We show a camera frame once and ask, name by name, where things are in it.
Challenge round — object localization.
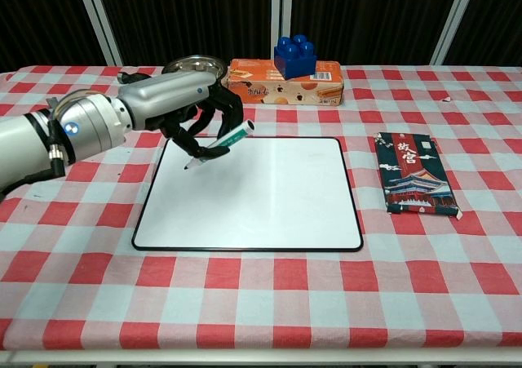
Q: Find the orange cracker box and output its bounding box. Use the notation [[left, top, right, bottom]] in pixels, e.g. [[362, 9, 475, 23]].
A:
[[220, 58, 343, 108]]

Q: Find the dark ribbed partition panel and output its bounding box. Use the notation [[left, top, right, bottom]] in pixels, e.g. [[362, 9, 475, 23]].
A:
[[291, 0, 464, 65], [94, 0, 273, 66], [0, 0, 108, 73], [444, 0, 522, 66]]

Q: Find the green white whiteboard marker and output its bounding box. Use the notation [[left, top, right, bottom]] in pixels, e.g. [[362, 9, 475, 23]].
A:
[[183, 119, 256, 171]]

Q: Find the dark packet with palace print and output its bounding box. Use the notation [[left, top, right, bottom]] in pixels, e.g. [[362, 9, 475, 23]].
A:
[[374, 131, 462, 221]]

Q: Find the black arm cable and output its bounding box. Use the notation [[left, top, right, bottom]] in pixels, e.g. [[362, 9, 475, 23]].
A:
[[45, 97, 69, 178]]

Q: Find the white dry-erase board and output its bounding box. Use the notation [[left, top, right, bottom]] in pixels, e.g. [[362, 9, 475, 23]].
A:
[[130, 135, 365, 252]]

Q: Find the stainless steel bowl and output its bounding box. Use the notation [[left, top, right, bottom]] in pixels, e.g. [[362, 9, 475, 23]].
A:
[[165, 54, 228, 87]]

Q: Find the aluminium partition post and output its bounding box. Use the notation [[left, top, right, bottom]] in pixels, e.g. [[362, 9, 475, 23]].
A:
[[270, 0, 293, 61], [428, 0, 479, 65], [74, 0, 124, 66]]

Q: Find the blue toy building block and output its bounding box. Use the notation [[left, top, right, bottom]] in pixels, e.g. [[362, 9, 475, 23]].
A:
[[273, 34, 318, 81]]

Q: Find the red white checkered tablecloth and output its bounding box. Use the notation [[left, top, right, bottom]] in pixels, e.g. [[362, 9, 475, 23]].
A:
[[0, 64, 522, 351]]

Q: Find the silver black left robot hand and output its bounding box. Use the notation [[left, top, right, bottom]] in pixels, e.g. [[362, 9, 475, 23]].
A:
[[117, 69, 245, 160]]

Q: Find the black red claw hammer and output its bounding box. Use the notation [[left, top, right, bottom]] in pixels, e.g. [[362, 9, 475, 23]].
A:
[[117, 70, 162, 86]]

